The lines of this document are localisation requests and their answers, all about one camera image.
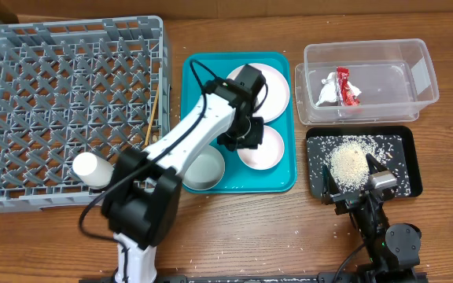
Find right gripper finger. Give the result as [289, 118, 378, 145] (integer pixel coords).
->
[321, 165, 341, 199]
[366, 153, 388, 175]

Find small white plate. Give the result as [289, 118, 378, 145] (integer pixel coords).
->
[238, 126, 285, 171]

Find large white plate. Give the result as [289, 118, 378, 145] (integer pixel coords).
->
[225, 63, 291, 124]

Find grey bowl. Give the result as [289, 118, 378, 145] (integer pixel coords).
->
[183, 145, 225, 191]

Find red snack wrapper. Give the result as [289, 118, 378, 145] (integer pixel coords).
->
[336, 67, 361, 106]

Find white tissue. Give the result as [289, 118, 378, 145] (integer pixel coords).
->
[316, 72, 338, 106]

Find wooden chopstick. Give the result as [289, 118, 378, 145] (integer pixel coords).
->
[144, 86, 160, 146]

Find white cup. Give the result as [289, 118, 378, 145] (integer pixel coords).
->
[72, 153, 113, 189]

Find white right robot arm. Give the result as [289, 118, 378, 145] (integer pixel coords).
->
[318, 154, 429, 283]

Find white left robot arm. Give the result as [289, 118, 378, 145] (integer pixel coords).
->
[101, 64, 268, 282]

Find grey dishwasher rack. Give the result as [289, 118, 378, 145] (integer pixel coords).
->
[0, 16, 172, 213]

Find pile of rice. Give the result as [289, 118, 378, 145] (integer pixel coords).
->
[308, 135, 411, 196]

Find black tray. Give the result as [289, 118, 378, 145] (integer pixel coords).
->
[306, 126, 422, 197]

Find teal plastic tray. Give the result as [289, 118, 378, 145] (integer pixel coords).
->
[181, 52, 297, 193]

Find clear plastic bin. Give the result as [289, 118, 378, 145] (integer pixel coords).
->
[294, 39, 440, 125]

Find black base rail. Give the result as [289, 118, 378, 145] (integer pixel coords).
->
[78, 272, 429, 283]

